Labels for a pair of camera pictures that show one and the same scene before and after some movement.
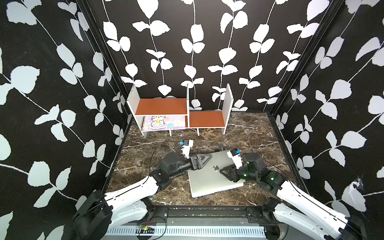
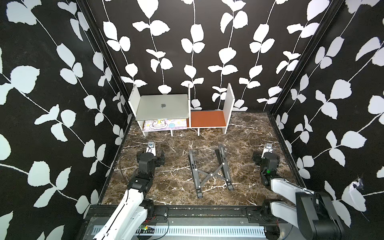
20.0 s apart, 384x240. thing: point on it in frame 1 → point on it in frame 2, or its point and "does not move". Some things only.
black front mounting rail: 211,215 does not move
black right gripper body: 235,174 → 257,156
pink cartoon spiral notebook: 163,123 does not move
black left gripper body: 195,167 → 159,160
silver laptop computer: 209,180 → 162,106
